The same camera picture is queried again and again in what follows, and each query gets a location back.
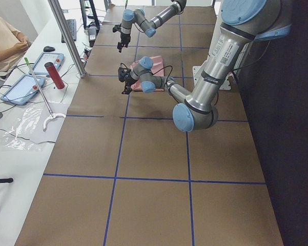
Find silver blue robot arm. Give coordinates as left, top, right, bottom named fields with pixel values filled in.
left=118, top=0, right=293, bottom=132
left=112, top=1, right=187, bottom=53

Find teach pendant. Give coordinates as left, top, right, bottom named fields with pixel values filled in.
left=28, top=52, right=66, bottom=76
left=0, top=75, right=38, bottom=106

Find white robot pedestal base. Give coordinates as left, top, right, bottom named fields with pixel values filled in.
left=192, top=1, right=223, bottom=85

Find black keyboard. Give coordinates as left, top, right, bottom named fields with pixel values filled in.
left=66, top=19, right=77, bottom=41

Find upper teach pendant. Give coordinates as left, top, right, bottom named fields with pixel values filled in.
left=28, top=52, right=66, bottom=76

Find red water bottle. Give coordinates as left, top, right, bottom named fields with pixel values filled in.
left=44, top=62, right=65, bottom=89

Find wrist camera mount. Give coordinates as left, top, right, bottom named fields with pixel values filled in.
left=118, top=67, right=131, bottom=83
left=112, top=24, right=121, bottom=33

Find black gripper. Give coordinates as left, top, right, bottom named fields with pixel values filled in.
left=117, top=33, right=131, bottom=53
left=122, top=74, right=136, bottom=94

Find seated person beige shirt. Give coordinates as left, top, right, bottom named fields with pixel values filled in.
left=0, top=17, right=32, bottom=72

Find lower teach pendant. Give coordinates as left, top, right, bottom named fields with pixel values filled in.
left=0, top=75, right=38, bottom=106

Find black computer mouse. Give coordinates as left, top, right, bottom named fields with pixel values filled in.
left=43, top=46, right=55, bottom=52

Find aluminium frame post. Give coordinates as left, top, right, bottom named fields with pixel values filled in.
left=48, top=0, right=86, bottom=78

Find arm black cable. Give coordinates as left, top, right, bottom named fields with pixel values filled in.
left=119, top=63, right=174, bottom=89
left=124, top=0, right=147, bottom=33

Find black box with label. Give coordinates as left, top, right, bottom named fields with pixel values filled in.
left=86, top=26, right=97, bottom=47

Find pink Snoopy t-shirt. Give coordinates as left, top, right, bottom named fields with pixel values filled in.
left=131, top=55, right=165, bottom=91

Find clear plastic bag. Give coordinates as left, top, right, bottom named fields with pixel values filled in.
left=0, top=104, right=43, bottom=152

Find reacher grabber tool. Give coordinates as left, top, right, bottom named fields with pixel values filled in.
left=24, top=57, right=66, bottom=132

